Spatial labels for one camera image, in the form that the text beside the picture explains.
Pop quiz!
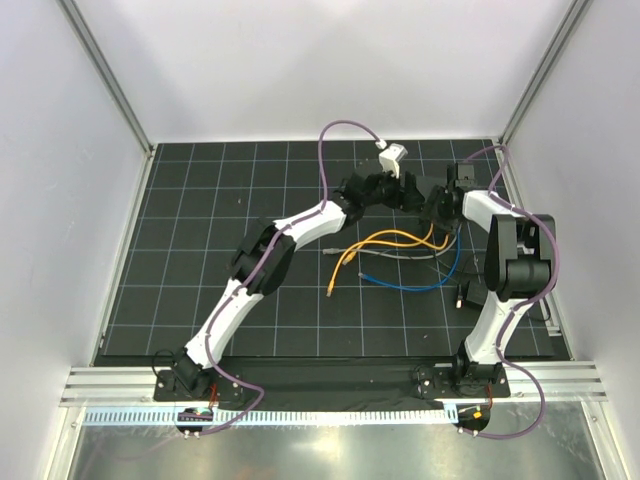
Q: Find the slotted cable duct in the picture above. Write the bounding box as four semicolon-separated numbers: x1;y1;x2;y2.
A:
83;405;458;427

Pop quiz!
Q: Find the black power adapter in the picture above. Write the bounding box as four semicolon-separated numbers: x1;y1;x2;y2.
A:
455;280;488;311

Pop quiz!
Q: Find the black power cable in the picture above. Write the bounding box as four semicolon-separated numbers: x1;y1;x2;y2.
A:
434;252;553;324

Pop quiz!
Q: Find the aluminium frame post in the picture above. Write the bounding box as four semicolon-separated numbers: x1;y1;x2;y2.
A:
56;0;154;156
499;0;593;144

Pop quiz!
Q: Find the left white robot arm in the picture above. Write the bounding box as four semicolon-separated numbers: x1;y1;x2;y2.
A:
171;170;425;400

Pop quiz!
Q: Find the orange ethernet cable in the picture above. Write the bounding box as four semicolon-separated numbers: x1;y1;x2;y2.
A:
325;222;435;299
342;232;451;266

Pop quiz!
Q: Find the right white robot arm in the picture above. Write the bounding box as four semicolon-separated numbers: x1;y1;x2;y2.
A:
422;163;558;396

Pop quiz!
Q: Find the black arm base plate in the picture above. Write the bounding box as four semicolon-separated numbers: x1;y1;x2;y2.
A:
153;357;511;412

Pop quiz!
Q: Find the left aluminium frame post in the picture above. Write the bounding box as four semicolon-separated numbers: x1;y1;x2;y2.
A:
56;0;154;156

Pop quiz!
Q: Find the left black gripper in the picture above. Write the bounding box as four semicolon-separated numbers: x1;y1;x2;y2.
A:
362;165;424;212

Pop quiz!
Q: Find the right aluminium frame post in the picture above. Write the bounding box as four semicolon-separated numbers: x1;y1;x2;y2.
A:
499;0;593;144

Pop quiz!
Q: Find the aluminium front rail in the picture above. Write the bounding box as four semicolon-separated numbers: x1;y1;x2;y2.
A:
59;361;608;407

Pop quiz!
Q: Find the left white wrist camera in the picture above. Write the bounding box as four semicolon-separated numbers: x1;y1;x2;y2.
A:
375;140;408;178

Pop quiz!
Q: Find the blue ethernet cable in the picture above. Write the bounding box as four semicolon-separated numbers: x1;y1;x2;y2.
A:
357;224;462;292

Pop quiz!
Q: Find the grey ethernet cable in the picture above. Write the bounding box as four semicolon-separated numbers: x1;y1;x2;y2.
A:
322;229;460;261

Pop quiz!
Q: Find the black grid mat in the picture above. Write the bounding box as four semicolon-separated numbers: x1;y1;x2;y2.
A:
92;140;571;360

